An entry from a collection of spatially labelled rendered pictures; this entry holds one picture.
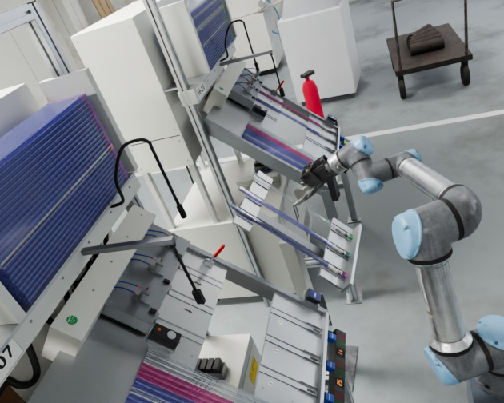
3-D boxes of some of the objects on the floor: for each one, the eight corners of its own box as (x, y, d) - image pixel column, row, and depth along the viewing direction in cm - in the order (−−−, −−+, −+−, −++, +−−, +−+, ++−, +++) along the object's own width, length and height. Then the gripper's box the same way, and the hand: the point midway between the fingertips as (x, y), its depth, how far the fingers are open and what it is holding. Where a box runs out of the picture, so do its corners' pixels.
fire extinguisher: (334, 123, 449) (321, 65, 418) (333, 134, 428) (319, 74, 397) (308, 128, 457) (294, 71, 426) (306, 140, 436) (290, 81, 405)
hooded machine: (298, 109, 507) (263, -21, 436) (306, 89, 555) (275, -32, 484) (360, 97, 483) (334, -43, 412) (362, 77, 531) (339, -52, 460)
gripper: (328, 142, 167) (290, 169, 179) (319, 170, 152) (279, 198, 164) (343, 158, 169) (305, 184, 181) (336, 188, 154) (295, 213, 166)
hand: (298, 196), depth 173 cm, fingers open, 14 cm apart
